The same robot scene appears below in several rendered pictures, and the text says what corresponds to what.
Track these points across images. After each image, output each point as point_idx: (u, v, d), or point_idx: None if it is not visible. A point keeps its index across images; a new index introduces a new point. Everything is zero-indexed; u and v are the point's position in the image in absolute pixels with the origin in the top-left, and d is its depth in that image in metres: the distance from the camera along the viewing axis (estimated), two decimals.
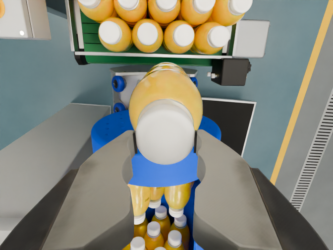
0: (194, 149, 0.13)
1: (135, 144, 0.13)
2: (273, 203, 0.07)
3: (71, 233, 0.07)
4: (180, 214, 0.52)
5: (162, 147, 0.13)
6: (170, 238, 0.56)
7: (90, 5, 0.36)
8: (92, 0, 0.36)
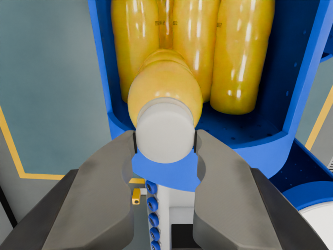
0: (194, 149, 0.13)
1: (135, 144, 0.13)
2: (273, 203, 0.07)
3: (71, 233, 0.07)
4: None
5: (162, 147, 0.13)
6: None
7: None
8: None
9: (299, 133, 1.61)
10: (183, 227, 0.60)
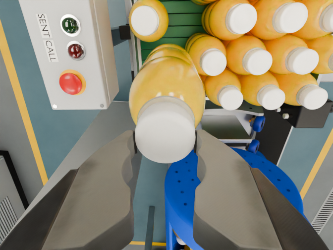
0: (194, 149, 0.13)
1: (135, 144, 0.13)
2: (273, 203, 0.07)
3: (71, 233, 0.07)
4: None
5: None
6: None
7: (173, 161, 0.14)
8: (180, 154, 0.13)
9: None
10: None
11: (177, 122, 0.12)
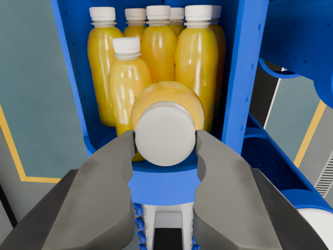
0: (194, 149, 0.13)
1: (135, 144, 0.13)
2: (273, 203, 0.07)
3: (71, 233, 0.07)
4: None
5: (124, 38, 0.28)
6: None
7: (173, 164, 0.13)
8: (181, 155, 0.13)
9: (292, 139, 1.65)
10: (165, 231, 0.64)
11: (176, 118, 0.12)
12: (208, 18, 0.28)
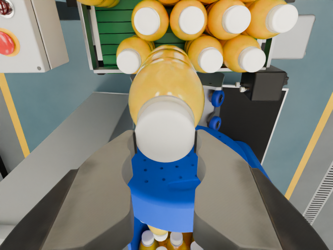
0: (194, 149, 0.13)
1: (135, 144, 0.13)
2: (273, 203, 0.07)
3: (71, 233, 0.07)
4: None
5: None
6: None
7: None
8: None
9: None
10: None
11: None
12: None
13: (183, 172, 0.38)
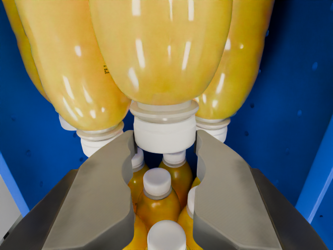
0: (194, 149, 0.13)
1: (135, 144, 0.13)
2: (273, 203, 0.07)
3: (71, 233, 0.07)
4: (220, 139, 0.19)
5: None
6: (193, 203, 0.24)
7: None
8: None
9: None
10: None
11: None
12: None
13: None
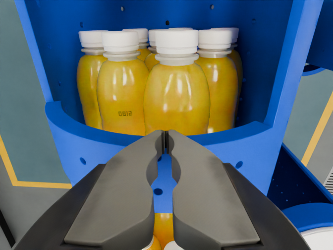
0: (166, 150, 0.13)
1: (163, 144, 0.13)
2: (247, 195, 0.08)
3: (92, 227, 0.07)
4: None
5: None
6: (204, 30, 0.22)
7: None
8: None
9: (297, 142, 1.57)
10: None
11: None
12: None
13: None
